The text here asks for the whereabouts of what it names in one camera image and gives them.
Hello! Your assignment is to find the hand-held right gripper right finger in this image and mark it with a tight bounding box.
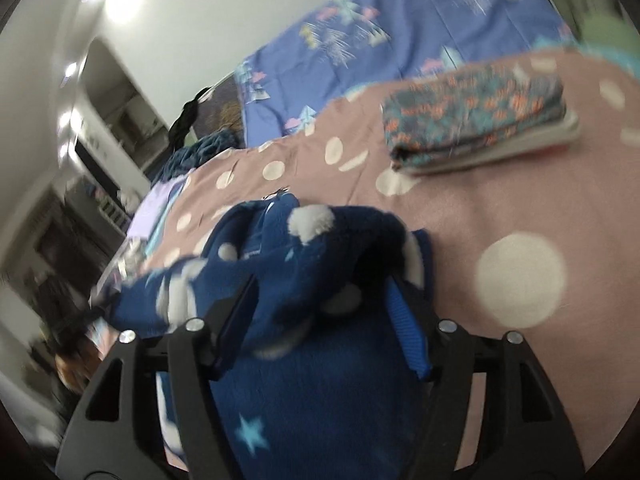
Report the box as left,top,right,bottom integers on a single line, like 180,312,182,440
389,277,587,480

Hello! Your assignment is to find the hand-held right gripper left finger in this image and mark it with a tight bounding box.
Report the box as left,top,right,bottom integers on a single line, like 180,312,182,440
54,277,262,480

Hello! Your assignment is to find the navy dotted fleece garment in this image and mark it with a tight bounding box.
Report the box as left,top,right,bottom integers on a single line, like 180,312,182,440
107,194,441,480

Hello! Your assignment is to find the stack of folded patterned clothes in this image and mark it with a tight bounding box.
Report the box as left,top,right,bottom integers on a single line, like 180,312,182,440
382,57,568,168

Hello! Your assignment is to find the lavender printed cloth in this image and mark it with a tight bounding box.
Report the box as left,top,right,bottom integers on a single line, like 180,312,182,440
125,175,193,241

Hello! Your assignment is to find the teal knitted blanket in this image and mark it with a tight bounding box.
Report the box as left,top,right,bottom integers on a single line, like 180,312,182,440
152,130,241,186

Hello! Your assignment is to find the pink polka dot blanket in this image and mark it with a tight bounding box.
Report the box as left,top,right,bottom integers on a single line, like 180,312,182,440
90,47,640,471

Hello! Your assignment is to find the black hanging cloth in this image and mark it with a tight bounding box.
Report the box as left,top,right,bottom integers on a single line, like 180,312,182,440
167,87,213,153

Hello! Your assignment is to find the dark patterned headboard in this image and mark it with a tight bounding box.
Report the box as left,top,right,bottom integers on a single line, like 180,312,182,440
192,82,248,148

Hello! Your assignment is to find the beige folded garment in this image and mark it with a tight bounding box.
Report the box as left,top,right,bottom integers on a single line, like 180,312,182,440
392,110,581,176

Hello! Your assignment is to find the blue printed bed sheet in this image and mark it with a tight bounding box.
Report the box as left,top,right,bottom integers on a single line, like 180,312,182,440
235,0,576,148

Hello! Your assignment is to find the turquoise cloth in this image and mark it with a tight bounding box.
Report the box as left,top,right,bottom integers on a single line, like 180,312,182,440
585,45,640,83

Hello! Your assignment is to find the green pillow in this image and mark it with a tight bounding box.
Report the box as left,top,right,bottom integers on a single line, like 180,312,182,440
525,0,640,61

